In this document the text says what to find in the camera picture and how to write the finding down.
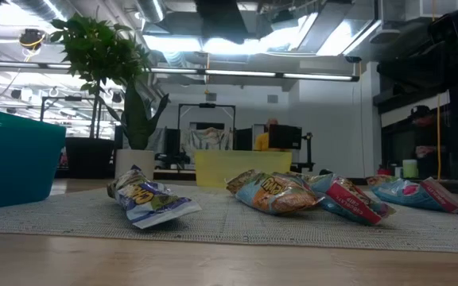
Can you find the blue orange snack bar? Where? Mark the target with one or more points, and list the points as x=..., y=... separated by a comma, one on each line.
x=272, y=192

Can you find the red chocolate chip granola bar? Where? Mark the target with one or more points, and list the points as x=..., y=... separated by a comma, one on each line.
x=416, y=194
x=350, y=198

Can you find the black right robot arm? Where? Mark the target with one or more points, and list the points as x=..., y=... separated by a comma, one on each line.
x=412, y=67

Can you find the yellow translucent plastic bin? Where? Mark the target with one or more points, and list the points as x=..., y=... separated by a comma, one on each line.
x=241, y=168

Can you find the person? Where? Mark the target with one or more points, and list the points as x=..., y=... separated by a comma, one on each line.
x=264, y=141

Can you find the black computer monitor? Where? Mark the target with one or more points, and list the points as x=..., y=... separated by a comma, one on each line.
x=284, y=136

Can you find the long ceiling light bar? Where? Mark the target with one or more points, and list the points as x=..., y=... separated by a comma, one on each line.
x=253, y=74

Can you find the grey woven placemat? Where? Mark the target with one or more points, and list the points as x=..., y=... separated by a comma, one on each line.
x=229, y=222

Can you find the white plant pot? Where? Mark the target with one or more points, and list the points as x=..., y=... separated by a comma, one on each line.
x=133, y=163

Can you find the black plant pot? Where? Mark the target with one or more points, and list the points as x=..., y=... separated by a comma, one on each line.
x=90, y=157

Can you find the red storage box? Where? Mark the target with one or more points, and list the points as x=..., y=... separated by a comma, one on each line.
x=384, y=171

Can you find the leafy green artificial plant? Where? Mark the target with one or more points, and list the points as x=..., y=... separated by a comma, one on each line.
x=98, y=47

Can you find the light green lidded canister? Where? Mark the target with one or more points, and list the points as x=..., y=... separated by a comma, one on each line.
x=410, y=168

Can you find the dark blue plastic bin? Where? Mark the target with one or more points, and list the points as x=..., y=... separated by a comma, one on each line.
x=14, y=159

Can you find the black gantry frame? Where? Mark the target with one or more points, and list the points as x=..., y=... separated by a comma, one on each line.
x=207, y=105

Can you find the black aluminium table frame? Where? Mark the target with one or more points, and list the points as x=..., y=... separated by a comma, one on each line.
x=173, y=175

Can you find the black overhead mount box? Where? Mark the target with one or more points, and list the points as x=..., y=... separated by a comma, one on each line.
x=221, y=20

